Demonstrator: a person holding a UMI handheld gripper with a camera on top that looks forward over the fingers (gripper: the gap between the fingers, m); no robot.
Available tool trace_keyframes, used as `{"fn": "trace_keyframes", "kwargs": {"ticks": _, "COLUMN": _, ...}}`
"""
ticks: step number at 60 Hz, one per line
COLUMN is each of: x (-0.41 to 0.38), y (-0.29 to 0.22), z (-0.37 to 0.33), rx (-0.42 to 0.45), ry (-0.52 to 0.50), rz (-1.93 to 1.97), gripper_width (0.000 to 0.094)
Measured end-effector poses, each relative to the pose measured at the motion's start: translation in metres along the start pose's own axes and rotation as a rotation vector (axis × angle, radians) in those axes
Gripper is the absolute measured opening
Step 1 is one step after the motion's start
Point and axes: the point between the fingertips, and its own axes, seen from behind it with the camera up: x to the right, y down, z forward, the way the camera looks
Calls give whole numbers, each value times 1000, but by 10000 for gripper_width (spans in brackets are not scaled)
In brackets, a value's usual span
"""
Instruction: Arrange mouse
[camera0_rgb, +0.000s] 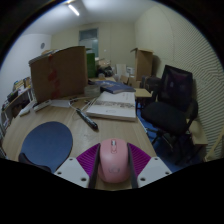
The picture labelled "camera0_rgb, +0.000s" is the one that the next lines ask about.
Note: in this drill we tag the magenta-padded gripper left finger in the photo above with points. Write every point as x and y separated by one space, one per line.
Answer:
71 168

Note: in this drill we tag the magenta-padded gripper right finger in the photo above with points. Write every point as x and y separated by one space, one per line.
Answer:
151 168

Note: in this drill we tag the pink computer mouse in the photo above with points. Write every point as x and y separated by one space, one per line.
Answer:
114 160

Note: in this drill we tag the blue mouse pad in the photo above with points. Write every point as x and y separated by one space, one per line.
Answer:
46 143

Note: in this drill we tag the black marker pen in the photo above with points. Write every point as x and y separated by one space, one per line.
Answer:
87 120

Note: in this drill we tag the black office chair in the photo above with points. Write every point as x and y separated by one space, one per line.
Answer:
170 110

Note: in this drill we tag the white paper sheet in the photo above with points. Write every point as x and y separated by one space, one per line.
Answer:
60 103

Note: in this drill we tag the white remote control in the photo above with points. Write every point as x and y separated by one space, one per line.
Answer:
42 105

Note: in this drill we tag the white book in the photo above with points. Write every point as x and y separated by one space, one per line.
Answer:
113 106

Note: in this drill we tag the flat white device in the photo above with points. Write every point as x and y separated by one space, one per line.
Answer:
26 110

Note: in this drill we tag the clear plastic container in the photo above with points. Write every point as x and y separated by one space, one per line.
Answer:
92 91

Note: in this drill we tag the cluttered shelf unit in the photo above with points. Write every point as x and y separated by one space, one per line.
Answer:
15 100

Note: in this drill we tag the blue book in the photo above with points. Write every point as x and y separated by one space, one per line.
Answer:
115 87

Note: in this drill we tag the large brown cardboard box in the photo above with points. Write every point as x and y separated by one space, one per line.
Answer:
60 75

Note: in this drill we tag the tall open cardboard box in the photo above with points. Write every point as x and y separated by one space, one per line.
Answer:
144 63

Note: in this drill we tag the ceiling light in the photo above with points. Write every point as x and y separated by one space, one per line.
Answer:
73 9

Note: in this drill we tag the round wall clock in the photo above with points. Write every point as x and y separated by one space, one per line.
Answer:
42 45

